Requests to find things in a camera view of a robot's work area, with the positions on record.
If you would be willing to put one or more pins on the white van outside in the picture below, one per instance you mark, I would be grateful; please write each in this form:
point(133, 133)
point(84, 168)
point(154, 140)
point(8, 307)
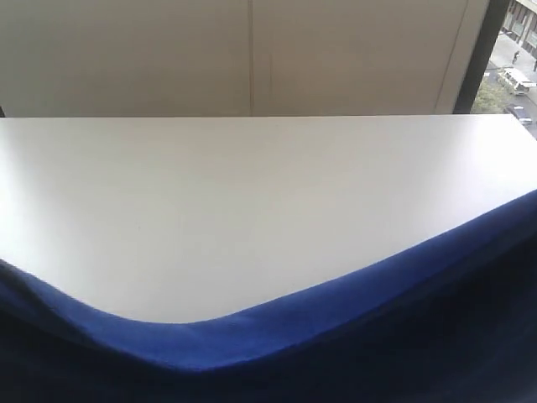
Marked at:
point(516, 82)

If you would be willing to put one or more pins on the blue microfiber towel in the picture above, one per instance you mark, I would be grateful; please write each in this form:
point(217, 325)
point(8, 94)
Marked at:
point(452, 319)

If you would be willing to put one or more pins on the dark window frame post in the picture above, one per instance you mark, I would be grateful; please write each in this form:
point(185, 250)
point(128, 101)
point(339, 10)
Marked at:
point(483, 48)

